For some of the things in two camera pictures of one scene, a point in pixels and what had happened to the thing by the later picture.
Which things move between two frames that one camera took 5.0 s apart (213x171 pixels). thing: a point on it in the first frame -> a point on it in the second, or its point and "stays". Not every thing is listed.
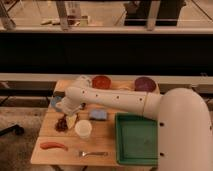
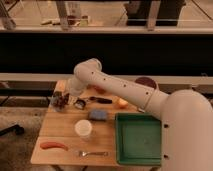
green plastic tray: [137, 140] stays
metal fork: [82, 153] stays
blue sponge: [98, 114] stays
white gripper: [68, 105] -> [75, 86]
